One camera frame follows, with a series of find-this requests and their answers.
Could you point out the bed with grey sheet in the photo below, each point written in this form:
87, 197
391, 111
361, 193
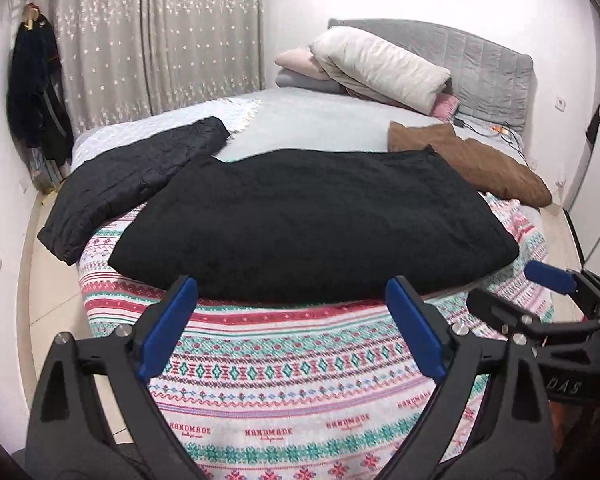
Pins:
320, 120

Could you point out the grey pillow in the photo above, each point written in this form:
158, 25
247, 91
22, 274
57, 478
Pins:
300, 82

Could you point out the black jacket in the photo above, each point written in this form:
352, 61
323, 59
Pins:
305, 215

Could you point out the black quilted garment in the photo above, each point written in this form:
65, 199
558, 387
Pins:
135, 180

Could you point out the wooden clothes hanger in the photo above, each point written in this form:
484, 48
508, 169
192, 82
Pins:
31, 15

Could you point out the pink pillow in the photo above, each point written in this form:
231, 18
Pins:
297, 62
446, 106

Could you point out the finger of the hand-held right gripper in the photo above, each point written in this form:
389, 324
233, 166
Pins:
550, 276
495, 310

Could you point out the patterned knit-print blanket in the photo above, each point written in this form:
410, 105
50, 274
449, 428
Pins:
290, 375

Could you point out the brown garment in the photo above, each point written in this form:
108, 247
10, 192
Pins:
470, 165

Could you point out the hanging black clothes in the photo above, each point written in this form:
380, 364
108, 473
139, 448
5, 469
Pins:
35, 95

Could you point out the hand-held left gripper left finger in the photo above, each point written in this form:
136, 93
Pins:
167, 330

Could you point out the grey padded headboard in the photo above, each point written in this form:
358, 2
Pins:
490, 70

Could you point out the grey star-print curtain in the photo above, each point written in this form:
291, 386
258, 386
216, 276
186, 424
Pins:
150, 35

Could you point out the white fringed bedspread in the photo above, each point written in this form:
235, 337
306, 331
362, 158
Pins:
240, 112

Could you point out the white pillow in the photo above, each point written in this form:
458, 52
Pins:
380, 65

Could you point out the white wall socket with plug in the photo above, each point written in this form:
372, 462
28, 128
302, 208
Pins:
561, 183

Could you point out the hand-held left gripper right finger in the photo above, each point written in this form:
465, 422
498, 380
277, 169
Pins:
415, 327

